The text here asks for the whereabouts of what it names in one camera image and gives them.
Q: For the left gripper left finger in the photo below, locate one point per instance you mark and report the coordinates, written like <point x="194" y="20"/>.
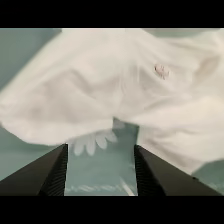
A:
<point x="36" y="176"/>

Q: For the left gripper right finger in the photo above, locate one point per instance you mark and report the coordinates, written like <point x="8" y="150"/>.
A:
<point x="163" y="180"/>

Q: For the white shirt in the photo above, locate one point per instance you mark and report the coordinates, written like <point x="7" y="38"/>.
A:
<point x="100" y="83"/>

